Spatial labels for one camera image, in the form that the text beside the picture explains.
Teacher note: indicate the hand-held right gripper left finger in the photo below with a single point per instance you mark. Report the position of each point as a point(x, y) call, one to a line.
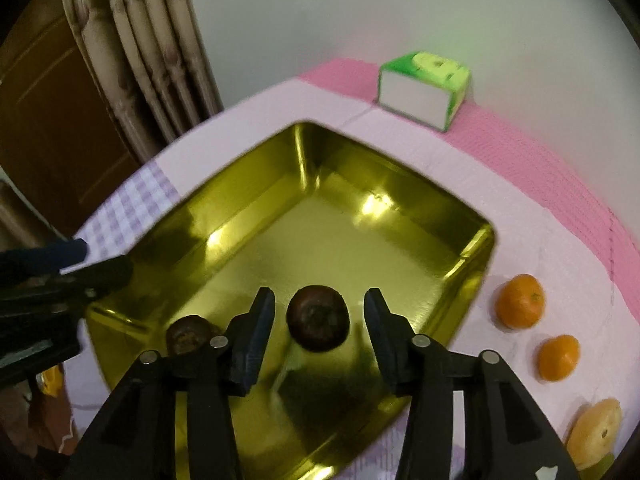
point(255, 330)

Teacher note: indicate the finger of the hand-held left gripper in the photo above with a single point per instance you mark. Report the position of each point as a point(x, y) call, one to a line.
point(55, 255)
point(100, 275)

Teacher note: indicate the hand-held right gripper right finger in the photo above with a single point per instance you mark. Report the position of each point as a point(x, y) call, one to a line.
point(382, 330)

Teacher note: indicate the dark brown round fruit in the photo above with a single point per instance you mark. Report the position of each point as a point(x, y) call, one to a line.
point(317, 320)
point(185, 336)

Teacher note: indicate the red tin box gold inside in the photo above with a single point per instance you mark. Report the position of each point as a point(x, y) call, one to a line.
point(325, 240)

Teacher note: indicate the orange tangerine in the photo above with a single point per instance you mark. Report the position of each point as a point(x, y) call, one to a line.
point(559, 357)
point(520, 301)

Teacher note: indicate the yellow striped pepino melon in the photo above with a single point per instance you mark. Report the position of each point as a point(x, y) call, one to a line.
point(595, 432)

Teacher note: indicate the yellow box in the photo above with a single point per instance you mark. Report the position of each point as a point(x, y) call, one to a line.
point(50, 379)

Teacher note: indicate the brown wooden door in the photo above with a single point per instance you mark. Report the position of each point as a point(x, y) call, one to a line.
point(55, 135)

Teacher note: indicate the pink white checked cloth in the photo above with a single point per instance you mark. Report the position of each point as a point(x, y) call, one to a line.
point(525, 200)

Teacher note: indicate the brown patterned curtain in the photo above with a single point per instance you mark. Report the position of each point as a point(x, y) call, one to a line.
point(145, 50)

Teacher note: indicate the green tissue box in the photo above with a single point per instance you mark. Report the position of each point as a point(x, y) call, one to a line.
point(415, 95)

